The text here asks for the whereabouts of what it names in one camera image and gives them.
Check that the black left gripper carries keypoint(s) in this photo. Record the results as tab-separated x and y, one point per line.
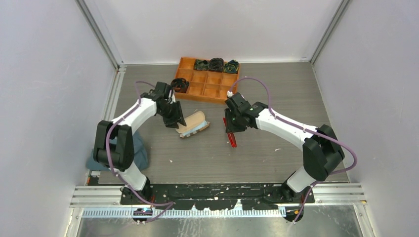
177	117

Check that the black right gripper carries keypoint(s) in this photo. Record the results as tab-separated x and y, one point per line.
230	127

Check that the red sunglasses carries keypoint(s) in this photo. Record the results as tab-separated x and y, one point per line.
230	135

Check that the light blue cleaning cloth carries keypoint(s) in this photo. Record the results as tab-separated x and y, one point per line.
195	130

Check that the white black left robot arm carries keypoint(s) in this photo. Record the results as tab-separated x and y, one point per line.
114	145

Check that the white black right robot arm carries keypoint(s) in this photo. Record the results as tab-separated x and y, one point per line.
320	155

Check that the orange wooden divided tray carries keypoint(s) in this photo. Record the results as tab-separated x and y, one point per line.
205	86

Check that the rolled green patterned tie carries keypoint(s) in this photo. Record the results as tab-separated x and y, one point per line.
231	67

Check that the dark blue-grey cloth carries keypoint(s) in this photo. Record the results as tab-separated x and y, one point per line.
140	156

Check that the rolled dark green tie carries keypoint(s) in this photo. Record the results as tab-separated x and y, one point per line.
201	65

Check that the rolled black brown tie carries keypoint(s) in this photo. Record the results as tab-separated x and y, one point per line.
216	65

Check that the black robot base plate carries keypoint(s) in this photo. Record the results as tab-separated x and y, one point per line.
217	196

